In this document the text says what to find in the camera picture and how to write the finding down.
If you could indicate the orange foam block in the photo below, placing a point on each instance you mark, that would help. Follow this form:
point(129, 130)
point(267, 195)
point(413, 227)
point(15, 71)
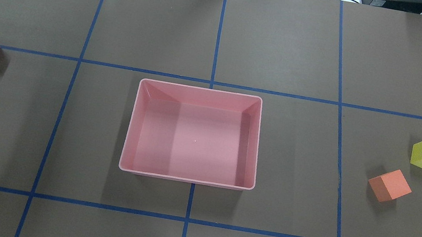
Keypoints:
point(389, 186)

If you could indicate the pink plastic bin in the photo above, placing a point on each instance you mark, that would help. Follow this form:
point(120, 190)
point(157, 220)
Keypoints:
point(195, 135)

